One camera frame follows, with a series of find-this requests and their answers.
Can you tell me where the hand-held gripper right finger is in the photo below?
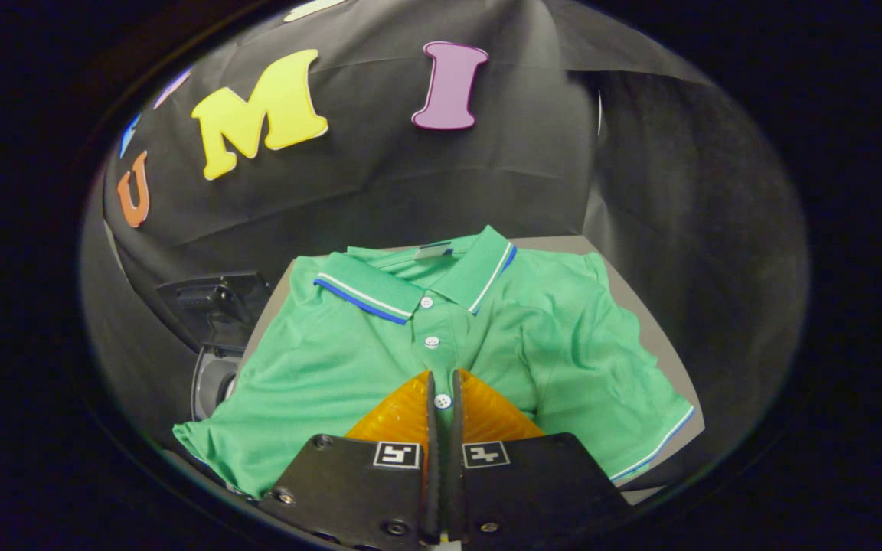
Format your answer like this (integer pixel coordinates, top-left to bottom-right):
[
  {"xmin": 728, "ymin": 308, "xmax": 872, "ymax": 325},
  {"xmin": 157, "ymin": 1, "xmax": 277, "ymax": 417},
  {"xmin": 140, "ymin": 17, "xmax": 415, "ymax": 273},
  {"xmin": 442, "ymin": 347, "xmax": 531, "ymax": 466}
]
[{"xmin": 450, "ymin": 368, "xmax": 635, "ymax": 548}]

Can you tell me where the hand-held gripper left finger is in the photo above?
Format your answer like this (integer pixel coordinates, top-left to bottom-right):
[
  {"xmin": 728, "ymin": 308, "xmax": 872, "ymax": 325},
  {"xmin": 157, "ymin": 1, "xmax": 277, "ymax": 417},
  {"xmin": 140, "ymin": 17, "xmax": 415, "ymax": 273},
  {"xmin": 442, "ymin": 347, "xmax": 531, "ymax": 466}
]
[{"xmin": 256, "ymin": 370, "xmax": 442, "ymax": 550}]

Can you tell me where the green polo shirt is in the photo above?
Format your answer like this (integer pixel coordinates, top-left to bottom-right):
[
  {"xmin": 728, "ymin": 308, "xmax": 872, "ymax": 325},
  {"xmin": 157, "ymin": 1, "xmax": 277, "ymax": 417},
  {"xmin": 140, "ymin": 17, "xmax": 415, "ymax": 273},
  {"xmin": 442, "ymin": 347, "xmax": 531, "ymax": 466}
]
[{"xmin": 173, "ymin": 224, "xmax": 696, "ymax": 500}]

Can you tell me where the dark washing machine lid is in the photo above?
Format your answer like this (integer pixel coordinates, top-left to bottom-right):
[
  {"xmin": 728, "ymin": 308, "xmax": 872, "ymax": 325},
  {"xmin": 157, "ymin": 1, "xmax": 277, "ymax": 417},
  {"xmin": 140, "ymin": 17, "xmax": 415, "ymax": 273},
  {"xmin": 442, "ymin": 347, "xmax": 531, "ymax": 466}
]
[{"xmin": 156, "ymin": 272, "xmax": 273, "ymax": 349}]

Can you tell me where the grey cabinet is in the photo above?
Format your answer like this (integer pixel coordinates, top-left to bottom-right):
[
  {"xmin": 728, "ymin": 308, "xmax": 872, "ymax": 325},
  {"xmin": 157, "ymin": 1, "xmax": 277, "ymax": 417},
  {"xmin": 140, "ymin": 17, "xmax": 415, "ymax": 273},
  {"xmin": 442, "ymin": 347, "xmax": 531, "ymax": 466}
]
[{"xmin": 240, "ymin": 234, "xmax": 707, "ymax": 506}]

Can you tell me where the black backdrop cloth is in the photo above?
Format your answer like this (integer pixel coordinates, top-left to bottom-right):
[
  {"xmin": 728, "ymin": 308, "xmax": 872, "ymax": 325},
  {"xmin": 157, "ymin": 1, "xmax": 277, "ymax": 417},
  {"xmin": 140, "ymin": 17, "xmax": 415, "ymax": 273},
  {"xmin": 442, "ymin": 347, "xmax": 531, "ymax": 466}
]
[{"xmin": 81, "ymin": 0, "xmax": 809, "ymax": 491}]

